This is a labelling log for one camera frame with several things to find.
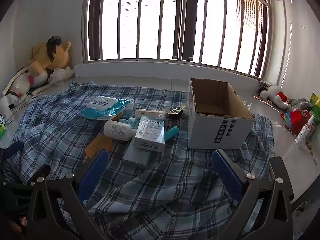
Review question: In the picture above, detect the barred window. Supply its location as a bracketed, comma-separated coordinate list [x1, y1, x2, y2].
[81, 0, 273, 79]

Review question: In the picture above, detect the red snack packet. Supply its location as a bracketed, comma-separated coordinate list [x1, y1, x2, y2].
[281, 109, 312, 134]

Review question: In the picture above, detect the light blue box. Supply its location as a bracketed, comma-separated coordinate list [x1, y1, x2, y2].
[122, 137, 154, 167]

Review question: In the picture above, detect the grey plush toy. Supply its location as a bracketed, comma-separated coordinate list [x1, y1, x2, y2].
[289, 97, 313, 110]

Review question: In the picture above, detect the green box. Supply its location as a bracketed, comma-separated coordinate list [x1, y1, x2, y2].
[0, 115, 7, 140]

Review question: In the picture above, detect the white and red plush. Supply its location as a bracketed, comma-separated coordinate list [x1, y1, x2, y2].
[260, 85, 292, 109]

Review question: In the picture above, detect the small white plush toy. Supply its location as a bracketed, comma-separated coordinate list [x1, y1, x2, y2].
[49, 66, 75, 84]

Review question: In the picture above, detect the blue plaid blanket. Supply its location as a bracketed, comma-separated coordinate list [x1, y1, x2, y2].
[4, 80, 275, 240]

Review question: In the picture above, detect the white plush with pink spot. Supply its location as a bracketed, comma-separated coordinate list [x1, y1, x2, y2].
[5, 69, 48, 98]

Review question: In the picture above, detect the silver white carton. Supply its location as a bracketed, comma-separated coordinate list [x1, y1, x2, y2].
[133, 115, 165, 153]

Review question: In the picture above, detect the teal lotion bottle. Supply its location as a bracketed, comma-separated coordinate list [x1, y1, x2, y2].
[119, 117, 140, 130]

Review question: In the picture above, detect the black lace band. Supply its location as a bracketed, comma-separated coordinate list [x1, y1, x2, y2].
[46, 36, 63, 62]

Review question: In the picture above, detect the white and black plush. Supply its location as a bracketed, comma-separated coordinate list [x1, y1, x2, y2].
[0, 94, 22, 118]

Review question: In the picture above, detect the thin book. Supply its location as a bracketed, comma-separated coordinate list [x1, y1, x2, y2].
[27, 82, 54, 97]

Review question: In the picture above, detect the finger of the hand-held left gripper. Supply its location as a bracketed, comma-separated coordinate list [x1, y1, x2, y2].
[4, 141, 25, 160]

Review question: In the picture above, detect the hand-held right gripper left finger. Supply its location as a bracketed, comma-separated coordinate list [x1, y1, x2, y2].
[26, 149, 110, 240]

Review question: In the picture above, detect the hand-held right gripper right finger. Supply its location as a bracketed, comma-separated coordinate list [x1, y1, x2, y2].
[212, 149, 295, 240]

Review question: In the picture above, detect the clear cotton swab pack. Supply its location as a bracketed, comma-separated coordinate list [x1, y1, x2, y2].
[134, 109, 167, 120]

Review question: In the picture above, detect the dark foil snack packet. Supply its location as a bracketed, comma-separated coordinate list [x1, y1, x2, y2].
[166, 105, 187, 119]

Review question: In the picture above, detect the white tube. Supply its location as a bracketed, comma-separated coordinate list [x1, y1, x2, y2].
[295, 115, 315, 144]

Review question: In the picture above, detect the yellow plush bear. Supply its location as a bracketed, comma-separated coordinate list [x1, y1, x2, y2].
[27, 41, 72, 77]

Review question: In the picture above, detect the white plastic bottle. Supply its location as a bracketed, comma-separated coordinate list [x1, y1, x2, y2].
[103, 120, 133, 141]

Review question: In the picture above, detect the small teal tube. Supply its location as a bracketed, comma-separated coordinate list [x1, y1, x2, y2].
[164, 126, 180, 142]

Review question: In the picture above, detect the blue wet wipes pack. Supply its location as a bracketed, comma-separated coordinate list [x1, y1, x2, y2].
[82, 95, 134, 120]

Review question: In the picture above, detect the green snack packet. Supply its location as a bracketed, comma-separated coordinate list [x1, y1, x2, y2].
[310, 92, 320, 123]

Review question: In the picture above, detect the printed cardboard box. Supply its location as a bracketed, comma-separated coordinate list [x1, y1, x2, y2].
[188, 77, 255, 150]

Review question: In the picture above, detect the orange plastic case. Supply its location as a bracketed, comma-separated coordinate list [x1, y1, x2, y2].
[85, 132, 113, 159]

